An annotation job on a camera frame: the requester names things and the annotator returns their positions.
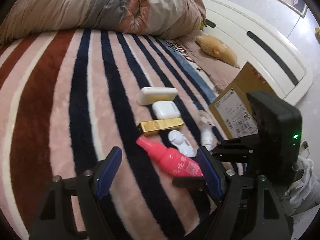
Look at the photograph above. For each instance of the white bed headboard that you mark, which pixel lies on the white bed headboard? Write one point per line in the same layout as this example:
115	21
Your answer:
255	41

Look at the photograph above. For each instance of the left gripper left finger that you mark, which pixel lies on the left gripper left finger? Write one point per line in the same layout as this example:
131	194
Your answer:
55	217

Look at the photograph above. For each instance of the tan plush toy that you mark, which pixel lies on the tan plush toy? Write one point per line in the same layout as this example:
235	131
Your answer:
217	49

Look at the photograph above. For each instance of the cardboard box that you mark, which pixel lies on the cardboard box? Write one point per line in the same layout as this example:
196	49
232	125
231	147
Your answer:
231	108

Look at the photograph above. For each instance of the green plush toy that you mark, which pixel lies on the green plush toy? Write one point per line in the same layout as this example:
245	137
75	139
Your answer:
203	24

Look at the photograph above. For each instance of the white contact lens case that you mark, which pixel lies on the white contact lens case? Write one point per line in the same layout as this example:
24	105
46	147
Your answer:
178	139

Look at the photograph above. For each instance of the white earbuds case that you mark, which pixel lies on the white earbuds case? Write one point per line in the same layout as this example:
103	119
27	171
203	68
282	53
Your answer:
165	110

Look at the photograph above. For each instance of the pink pillow sheet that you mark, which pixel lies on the pink pillow sheet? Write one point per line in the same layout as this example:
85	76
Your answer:
220	74

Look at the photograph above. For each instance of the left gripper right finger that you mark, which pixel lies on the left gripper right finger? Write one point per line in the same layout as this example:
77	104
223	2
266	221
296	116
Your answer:
248	206

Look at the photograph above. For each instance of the gold bar box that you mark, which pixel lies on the gold bar box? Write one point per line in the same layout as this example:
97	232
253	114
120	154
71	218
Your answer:
149	127

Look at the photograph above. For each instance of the white yellow concealer case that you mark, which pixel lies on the white yellow concealer case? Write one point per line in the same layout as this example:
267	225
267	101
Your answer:
149	95

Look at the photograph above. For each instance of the clear tape dispenser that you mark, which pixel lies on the clear tape dispenser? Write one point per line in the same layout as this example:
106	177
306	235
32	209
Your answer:
203	119

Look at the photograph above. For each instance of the rolled striped duvet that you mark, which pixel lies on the rolled striped duvet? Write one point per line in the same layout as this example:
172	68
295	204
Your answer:
167	19

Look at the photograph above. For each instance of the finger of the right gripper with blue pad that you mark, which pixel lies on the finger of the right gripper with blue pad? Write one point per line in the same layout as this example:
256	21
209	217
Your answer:
195	183
238	150

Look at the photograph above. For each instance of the small white tube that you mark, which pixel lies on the small white tube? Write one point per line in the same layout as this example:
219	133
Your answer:
207	138

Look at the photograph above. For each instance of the pink spray bottle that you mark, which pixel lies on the pink spray bottle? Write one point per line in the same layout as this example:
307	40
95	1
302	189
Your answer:
170	159

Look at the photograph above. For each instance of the striped fleece blanket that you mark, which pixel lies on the striped fleece blanket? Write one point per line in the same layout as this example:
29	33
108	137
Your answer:
68	97

